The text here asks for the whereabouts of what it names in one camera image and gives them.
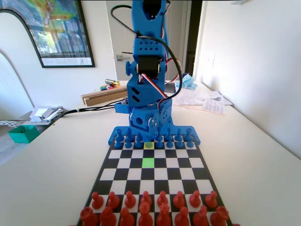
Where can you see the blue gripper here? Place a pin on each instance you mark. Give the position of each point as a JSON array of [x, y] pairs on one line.
[[139, 120]]

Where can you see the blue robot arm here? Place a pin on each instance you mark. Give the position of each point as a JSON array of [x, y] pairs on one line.
[[145, 47]]

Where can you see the blue chess king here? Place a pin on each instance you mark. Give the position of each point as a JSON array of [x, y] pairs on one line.
[[159, 131]]

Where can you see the blue chess bishop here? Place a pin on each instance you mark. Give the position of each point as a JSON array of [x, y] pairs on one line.
[[168, 132]]

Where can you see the blue chess rook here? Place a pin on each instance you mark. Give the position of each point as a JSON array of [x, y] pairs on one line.
[[187, 133], [119, 133]]

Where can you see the red chess pawn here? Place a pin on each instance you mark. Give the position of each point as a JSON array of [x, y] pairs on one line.
[[211, 200], [195, 200], [113, 201], [162, 197], [146, 197], [129, 201], [178, 200], [97, 202]]

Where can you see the red chess queen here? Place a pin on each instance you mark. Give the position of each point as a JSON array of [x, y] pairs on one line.
[[145, 216]]

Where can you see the red chess king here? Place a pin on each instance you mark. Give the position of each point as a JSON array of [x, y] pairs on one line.
[[163, 216]]

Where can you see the red chess bishop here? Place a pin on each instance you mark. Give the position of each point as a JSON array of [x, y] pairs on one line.
[[181, 219], [127, 219]]

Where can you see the red chess knight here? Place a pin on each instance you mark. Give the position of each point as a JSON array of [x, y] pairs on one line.
[[200, 217], [107, 217]]

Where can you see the red chess rook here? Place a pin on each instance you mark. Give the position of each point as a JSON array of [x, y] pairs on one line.
[[219, 216], [89, 217]]

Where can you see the black white chessboard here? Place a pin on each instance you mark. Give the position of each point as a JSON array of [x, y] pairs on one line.
[[148, 175]]

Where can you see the dark grey pad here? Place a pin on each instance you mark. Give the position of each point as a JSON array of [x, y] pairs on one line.
[[169, 88]]

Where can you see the papers and plastic bag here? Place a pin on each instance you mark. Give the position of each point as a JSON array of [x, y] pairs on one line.
[[192, 96]]

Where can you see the long cardboard box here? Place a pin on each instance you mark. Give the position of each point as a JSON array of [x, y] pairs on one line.
[[105, 97]]

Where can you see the colourful marker set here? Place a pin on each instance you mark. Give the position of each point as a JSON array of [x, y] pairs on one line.
[[105, 88]]

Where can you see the blue white mask pile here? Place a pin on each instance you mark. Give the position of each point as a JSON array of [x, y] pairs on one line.
[[189, 82]]

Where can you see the printed paper sheet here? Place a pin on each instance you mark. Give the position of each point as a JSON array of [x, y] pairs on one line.
[[214, 106]]

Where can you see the grey paper scraps pile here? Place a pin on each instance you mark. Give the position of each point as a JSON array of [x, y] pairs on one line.
[[45, 114]]

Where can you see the green plastic box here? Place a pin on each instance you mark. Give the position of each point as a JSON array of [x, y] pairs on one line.
[[22, 136]]

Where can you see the black framed poster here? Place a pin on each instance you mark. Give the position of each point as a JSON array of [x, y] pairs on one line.
[[61, 28]]

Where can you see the white arched panel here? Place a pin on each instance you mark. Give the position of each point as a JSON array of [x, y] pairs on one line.
[[14, 47]]

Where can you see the blue arm base plate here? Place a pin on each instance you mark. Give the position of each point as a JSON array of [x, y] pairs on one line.
[[197, 138]]

